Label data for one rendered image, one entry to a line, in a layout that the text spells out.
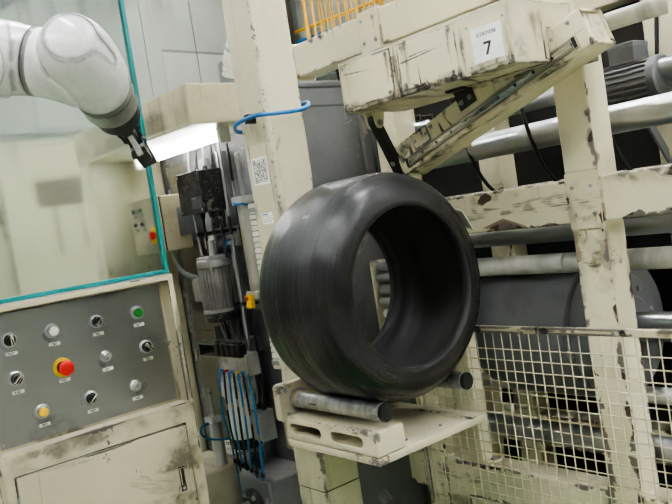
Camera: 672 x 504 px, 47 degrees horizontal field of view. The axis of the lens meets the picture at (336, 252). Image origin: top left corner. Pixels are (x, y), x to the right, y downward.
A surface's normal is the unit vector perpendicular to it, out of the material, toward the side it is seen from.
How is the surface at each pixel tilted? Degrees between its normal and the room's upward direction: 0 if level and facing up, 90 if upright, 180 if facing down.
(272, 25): 90
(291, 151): 90
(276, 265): 69
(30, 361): 90
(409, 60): 90
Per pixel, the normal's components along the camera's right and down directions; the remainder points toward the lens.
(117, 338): 0.62, -0.06
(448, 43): -0.77, 0.15
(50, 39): -0.11, -0.18
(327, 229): -0.10, -0.40
